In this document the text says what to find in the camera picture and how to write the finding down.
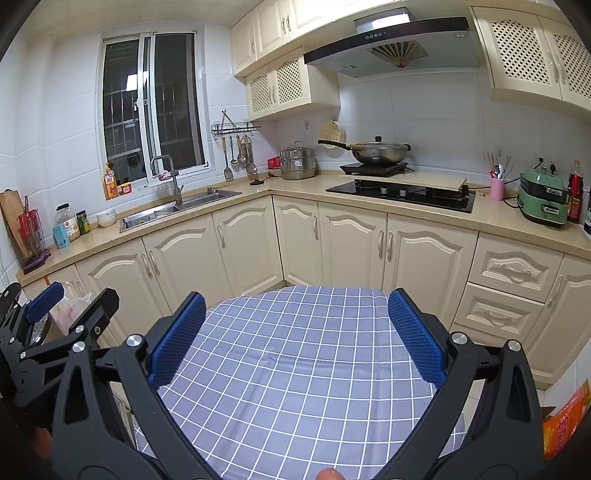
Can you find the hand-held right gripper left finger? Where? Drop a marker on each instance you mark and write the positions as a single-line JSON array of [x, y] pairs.
[[178, 337]]

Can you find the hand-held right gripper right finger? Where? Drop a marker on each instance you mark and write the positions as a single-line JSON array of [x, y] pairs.
[[418, 337]]

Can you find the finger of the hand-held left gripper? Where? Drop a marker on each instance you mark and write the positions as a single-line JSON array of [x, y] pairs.
[[104, 314], [44, 301]]

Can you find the person's right hand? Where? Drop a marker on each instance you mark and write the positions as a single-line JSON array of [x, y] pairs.
[[331, 475]]

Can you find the hanging plastic bags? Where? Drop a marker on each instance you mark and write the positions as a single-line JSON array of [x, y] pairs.
[[69, 309]]

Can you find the small blue box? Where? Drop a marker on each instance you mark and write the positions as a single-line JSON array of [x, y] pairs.
[[60, 237]]

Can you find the large glass jar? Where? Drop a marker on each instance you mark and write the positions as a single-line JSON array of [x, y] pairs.
[[68, 221]]

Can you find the small green jar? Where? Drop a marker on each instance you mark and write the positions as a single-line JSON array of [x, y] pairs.
[[82, 224]]

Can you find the wooden cutting board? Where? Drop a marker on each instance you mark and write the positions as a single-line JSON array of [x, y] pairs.
[[11, 217]]

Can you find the stack of white bowls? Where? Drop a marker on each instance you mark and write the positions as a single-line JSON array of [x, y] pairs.
[[106, 218]]

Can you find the steel sink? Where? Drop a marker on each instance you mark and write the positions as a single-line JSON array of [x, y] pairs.
[[147, 219]]

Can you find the cream base cabinets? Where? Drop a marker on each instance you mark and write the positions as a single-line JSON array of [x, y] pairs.
[[249, 240]]

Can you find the blue checked tablecloth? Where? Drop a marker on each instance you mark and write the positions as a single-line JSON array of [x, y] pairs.
[[300, 369]]

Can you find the small red jar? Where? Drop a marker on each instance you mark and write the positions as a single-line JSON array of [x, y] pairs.
[[125, 188]]

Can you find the orange dish soap bottle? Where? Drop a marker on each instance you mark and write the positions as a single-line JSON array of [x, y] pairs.
[[111, 184]]

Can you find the black gas hob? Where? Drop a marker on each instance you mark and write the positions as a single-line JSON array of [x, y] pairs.
[[401, 196]]

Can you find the steel faucet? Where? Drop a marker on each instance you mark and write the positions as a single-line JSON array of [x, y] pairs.
[[176, 189]]

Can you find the hanging slotted spatula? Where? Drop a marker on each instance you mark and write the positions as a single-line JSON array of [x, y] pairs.
[[228, 173]]

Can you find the large orange bag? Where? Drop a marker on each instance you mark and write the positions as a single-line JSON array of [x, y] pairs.
[[568, 424]]

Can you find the black induction cooker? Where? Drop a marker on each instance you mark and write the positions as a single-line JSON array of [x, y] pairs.
[[374, 168]]

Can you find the hanging skimmer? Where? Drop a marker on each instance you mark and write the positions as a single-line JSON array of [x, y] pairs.
[[250, 167]]

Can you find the green electric cooker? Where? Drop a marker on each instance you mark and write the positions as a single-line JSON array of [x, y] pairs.
[[542, 198]]

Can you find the bundle of chopsticks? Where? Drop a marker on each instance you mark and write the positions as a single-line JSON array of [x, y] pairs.
[[498, 168]]

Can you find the steel wok with lid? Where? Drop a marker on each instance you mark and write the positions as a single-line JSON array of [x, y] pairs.
[[383, 153]]

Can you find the red label sauce bottle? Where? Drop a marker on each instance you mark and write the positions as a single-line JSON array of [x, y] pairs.
[[575, 198]]

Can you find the steel steamer pot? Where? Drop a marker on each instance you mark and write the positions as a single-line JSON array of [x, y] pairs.
[[298, 164]]

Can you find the metal tongs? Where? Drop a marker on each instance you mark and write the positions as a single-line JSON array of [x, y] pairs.
[[224, 120]]

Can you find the sliding window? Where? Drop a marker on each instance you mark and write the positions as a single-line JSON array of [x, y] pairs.
[[178, 101]]

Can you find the small lattice door cabinet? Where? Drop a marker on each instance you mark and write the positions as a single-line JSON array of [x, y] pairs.
[[286, 83]]

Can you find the range hood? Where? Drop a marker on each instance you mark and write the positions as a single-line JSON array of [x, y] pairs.
[[341, 57]]

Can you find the wide lattice door cabinet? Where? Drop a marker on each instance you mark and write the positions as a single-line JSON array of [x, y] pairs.
[[512, 50]]

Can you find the cream upper cabinets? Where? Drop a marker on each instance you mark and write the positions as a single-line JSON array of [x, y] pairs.
[[268, 27]]

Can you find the wall utensil rack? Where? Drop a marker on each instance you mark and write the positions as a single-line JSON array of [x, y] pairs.
[[235, 128]]

